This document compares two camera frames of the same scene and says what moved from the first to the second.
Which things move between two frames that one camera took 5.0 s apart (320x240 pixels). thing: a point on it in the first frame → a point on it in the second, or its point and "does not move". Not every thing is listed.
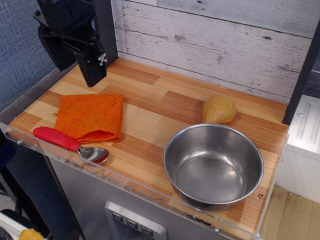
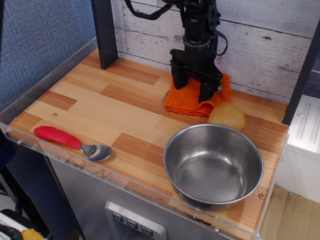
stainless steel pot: x=213 y=166 does not move
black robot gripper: x=74 y=18 → x=199 y=59
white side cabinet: x=299 y=170 does not move
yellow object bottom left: x=30 y=234 does not move
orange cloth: x=91 y=118 → x=186 y=100
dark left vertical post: x=106 y=27 does not move
